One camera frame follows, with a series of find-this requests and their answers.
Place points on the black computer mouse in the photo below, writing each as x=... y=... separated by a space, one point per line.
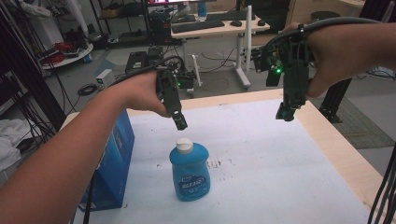
x=261 y=22
x=236 y=23

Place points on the white table mat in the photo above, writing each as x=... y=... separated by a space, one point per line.
x=255 y=174

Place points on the black computer tower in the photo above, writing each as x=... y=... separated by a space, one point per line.
x=159 y=28

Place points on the black keyboard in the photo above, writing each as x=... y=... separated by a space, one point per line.
x=198 y=26

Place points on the small white box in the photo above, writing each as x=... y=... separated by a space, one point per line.
x=104 y=77

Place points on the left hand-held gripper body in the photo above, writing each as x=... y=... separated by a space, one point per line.
x=169 y=88

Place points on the black metal stand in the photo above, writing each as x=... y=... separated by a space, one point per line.
x=334 y=99

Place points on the white desk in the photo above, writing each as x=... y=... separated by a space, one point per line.
x=224 y=30

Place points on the black equipment box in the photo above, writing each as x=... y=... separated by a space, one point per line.
x=136 y=61

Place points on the person's right hand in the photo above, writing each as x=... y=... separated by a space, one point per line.
x=339 y=56

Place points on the black metal shelf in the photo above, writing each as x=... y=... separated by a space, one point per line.
x=124 y=21

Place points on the white cloth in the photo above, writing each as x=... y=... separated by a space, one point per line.
x=11 y=143

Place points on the blue cardboard box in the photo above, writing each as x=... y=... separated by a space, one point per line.
x=113 y=161

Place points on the round white table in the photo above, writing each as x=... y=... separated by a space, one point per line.
x=73 y=57

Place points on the blue detergent bottle white cap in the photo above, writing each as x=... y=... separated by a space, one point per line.
x=190 y=174

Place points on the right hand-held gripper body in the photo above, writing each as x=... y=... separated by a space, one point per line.
x=294 y=70

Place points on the person's left hand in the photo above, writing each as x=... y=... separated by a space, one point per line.
x=141 y=93

